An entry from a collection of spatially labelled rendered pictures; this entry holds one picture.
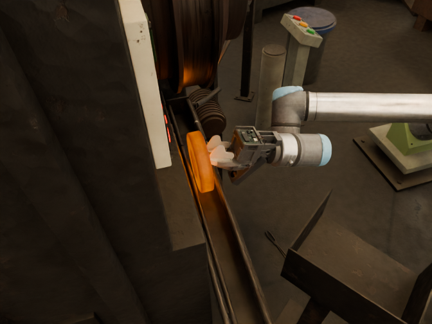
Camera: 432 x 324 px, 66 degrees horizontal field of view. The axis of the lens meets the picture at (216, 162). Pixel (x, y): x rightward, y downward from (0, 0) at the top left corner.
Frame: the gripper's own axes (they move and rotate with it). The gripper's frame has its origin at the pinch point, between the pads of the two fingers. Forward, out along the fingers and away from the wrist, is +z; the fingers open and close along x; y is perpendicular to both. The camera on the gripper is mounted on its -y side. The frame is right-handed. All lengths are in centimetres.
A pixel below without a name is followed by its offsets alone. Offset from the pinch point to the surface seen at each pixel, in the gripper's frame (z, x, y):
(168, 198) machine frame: 12.3, 18.3, 7.2
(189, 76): 7.2, 0.0, 21.7
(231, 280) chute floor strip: -4.0, 26.5, -13.3
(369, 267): -36.9, 31.3, -7.4
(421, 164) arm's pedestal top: -130, -24, -30
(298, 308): -51, 20, -65
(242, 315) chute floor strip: -4.2, 34.0, -13.9
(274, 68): -63, -78, -15
